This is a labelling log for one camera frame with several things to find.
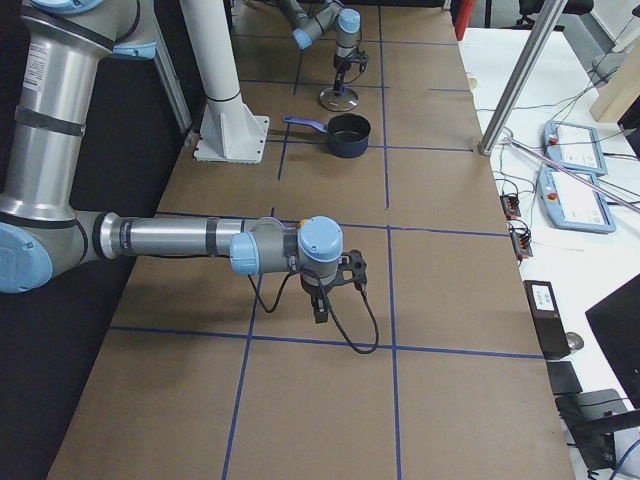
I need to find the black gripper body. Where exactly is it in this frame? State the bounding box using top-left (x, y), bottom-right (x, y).
top-left (333, 55), bottom-right (351, 73)
top-left (300, 269), bottom-right (337, 298)

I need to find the glass lid blue knob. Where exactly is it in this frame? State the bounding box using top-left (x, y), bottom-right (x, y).
top-left (319, 86), bottom-right (359, 112)

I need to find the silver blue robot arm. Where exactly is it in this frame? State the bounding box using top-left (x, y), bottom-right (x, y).
top-left (1, 1), bottom-right (347, 323)
top-left (275, 1), bottom-right (368, 111)

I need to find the dark blue saucepan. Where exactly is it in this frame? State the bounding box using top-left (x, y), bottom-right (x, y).
top-left (282, 113), bottom-right (371, 158)

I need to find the orange black connector near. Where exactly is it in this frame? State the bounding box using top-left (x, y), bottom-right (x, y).
top-left (509, 225), bottom-right (533, 262)

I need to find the orange black connector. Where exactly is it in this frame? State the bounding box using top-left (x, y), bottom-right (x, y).
top-left (500, 192), bottom-right (521, 220)
top-left (509, 225), bottom-right (533, 262)

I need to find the orange black connector far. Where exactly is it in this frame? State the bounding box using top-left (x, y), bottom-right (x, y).
top-left (500, 192), bottom-right (521, 220)

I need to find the black box with label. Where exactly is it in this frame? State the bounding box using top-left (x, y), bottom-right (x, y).
top-left (523, 280), bottom-right (570, 360)

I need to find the far blue teach pendant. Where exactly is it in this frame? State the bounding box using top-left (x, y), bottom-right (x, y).
top-left (543, 120), bottom-right (608, 176)

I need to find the blue teach pendant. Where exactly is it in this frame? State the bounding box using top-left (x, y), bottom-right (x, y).
top-left (538, 166), bottom-right (616, 234)
top-left (543, 120), bottom-right (608, 176)

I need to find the near blue teach pendant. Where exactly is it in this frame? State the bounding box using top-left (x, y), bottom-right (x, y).
top-left (538, 166), bottom-right (616, 234)

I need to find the thin metal rod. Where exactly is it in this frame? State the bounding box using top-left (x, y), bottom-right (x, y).
top-left (505, 138), bottom-right (640, 214)

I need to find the black monitor stand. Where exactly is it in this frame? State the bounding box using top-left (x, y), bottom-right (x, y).
top-left (546, 361), bottom-right (639, 478)

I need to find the black monitor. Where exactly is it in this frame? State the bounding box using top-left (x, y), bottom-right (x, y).
top-left (586, 281), bottom-right (640, 407)

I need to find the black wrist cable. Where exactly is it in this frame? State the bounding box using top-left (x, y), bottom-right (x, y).
top-left (246, 269), bottom-right (381, 356)

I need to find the white pedestal column base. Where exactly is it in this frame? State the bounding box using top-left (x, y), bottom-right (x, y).
top-left (180, 0), bottom-right (270, 164)

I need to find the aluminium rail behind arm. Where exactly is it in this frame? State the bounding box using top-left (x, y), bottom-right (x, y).
top-left (154, 41), bottom-right (192, 134)

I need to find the aluminium frame post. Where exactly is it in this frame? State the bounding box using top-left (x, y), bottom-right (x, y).
top-left (478, 0), bottom-right (568, 156)

